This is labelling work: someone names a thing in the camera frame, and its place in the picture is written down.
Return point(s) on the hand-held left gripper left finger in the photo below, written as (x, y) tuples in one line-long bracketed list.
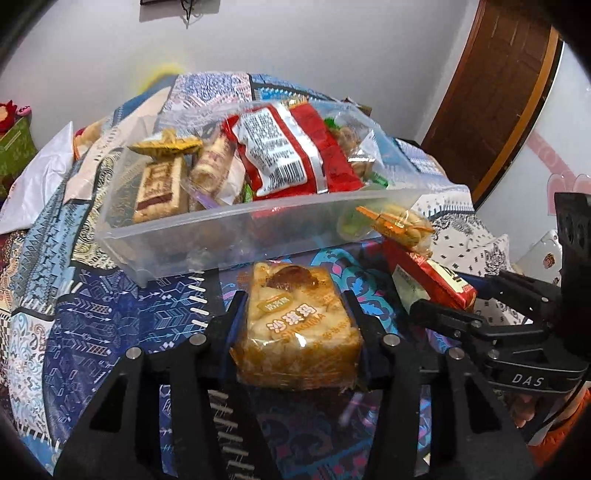
[(226, 341)]

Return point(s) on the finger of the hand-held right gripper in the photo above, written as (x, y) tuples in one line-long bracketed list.
[(443, 318), (521, 288)]

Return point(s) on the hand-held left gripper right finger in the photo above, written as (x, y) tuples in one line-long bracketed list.
[(369, 344)]

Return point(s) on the red orange snack packet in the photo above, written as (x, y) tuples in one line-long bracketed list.
[(443, 281)]

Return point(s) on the square sachima packet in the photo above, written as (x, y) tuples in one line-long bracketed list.
[(295, 332)]

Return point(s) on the orange snack bag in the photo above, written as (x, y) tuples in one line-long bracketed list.
[(401, 228)]

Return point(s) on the clear plastic container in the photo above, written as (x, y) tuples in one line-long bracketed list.
[(231, 240)]

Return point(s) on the green jelly cup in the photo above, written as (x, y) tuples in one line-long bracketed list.
[(353, 226)]

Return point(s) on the small green snack packet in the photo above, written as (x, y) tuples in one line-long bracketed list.
[(245, 191)]

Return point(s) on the green cracker packet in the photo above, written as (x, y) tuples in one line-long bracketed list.
[(376, 179)]

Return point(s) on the gold long biscuit packet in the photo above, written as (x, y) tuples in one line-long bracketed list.
[(159, 191)]

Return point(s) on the clear long biscuit packet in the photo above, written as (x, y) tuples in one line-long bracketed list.
[(212, 161)]

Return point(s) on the large red snack bag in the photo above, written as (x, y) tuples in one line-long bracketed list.
[(277, 152)]

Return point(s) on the person's right forearm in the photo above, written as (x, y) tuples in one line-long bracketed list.
[(565, 429)]

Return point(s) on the person's right hand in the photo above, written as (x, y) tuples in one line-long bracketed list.
[(525, 410)]

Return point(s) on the blue patchwork blanket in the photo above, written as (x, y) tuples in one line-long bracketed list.
[(138, 314)]

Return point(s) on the brown wooden door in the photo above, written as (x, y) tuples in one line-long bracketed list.
[(489, 92)]

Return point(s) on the green storage box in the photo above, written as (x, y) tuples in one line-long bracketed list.
[(16, 147)]

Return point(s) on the pink wall sticker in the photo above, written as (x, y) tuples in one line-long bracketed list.
[(561, 182)]

